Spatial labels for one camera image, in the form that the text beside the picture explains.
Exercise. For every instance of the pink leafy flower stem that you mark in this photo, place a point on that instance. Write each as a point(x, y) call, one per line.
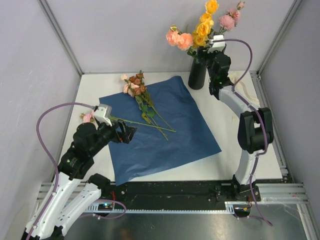
point(184, 41)

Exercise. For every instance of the yellow rose stem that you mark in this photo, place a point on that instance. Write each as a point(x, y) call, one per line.
point(202, 30)

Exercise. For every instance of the small peach flower stem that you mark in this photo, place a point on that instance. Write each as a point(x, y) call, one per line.
point(129, 87)

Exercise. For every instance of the blue wrapping paper sheet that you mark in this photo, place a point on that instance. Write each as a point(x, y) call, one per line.
point(185, 150)

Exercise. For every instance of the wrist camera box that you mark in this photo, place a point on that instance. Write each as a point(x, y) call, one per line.
point(217, 43)
point(102, 114)

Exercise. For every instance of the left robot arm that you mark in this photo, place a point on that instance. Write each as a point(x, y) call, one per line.
point(56, 215)

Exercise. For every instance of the black cone vase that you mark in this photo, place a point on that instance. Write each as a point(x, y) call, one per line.
point(197, 75)

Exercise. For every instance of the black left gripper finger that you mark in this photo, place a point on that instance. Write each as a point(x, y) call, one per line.
point(127, 133)
point(122, 127)

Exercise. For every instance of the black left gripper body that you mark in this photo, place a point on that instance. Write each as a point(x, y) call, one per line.
point(106, 133)

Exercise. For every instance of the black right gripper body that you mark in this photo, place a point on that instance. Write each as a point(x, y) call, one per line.
point(210, 58)

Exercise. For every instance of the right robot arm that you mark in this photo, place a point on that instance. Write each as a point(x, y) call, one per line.
point(255, 130)

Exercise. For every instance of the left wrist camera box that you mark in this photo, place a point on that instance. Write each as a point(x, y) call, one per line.
point(102, 114)

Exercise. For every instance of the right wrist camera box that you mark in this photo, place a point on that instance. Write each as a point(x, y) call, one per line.
point(217, 43)

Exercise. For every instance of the large pink rose stem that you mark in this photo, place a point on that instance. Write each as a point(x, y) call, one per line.
point(89, 118)

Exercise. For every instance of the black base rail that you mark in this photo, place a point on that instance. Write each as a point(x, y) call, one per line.
point(206, 195)

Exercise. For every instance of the cream printed ribbon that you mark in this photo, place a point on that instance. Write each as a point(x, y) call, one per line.
point(241, 86)

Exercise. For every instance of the brown dried rose stem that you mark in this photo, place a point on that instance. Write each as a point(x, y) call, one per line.
point(145, 103)

